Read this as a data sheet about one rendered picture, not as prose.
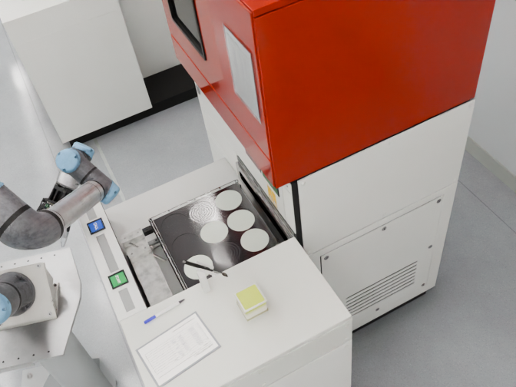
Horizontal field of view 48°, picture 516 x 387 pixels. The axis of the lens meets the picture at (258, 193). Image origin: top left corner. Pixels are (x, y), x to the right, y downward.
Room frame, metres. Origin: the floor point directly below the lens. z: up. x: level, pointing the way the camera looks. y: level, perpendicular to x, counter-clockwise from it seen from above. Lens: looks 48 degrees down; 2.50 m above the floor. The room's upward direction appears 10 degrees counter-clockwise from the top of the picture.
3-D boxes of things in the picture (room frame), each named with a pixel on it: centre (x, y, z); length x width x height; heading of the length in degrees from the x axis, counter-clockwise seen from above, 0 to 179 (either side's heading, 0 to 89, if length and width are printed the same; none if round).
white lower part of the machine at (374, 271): (1.66, -0.29, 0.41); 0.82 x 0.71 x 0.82; 20
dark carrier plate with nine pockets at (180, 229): (1.28, 0.18, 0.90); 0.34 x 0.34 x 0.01; 20
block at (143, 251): (1.25, 0.45, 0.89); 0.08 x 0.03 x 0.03; 110
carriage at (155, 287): (1.18, 0.42, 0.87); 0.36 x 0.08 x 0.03; 20
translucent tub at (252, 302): (0.91, 0.07, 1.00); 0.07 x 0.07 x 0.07; 21
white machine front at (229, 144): (1.54, 0.03, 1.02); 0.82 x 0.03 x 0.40; 20
